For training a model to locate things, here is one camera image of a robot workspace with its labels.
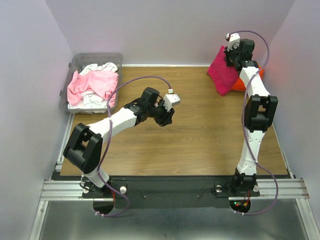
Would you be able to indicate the white t shirt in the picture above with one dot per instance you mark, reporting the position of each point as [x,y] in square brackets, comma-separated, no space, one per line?
[90,100]

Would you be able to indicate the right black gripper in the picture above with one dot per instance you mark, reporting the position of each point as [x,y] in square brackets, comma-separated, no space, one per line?
[227,62]

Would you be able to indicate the magenta t shirt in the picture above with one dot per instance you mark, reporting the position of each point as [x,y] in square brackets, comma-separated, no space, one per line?
[223,76]

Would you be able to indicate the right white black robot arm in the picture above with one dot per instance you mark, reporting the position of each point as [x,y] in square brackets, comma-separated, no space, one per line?
[257,114]

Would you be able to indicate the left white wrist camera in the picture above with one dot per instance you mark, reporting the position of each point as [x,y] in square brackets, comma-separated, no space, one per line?
[171,99]

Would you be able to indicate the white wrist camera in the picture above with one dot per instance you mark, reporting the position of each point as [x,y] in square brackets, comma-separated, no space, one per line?
[171,99]
[233,40]

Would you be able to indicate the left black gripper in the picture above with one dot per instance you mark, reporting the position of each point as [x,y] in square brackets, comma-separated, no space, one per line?
[166,118]

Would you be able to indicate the clear plastic bin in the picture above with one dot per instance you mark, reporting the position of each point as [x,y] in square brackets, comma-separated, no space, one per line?
[78,63]

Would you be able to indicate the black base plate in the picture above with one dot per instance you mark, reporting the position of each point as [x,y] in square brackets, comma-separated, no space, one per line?
[151,192]

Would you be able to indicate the small circuit board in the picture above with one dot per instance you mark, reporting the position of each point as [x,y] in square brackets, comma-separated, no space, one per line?
[241,205]

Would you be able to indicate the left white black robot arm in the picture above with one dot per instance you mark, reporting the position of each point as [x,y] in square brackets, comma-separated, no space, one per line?
[84,148]

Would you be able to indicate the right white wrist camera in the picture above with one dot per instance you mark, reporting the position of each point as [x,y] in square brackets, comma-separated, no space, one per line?
[233,40]

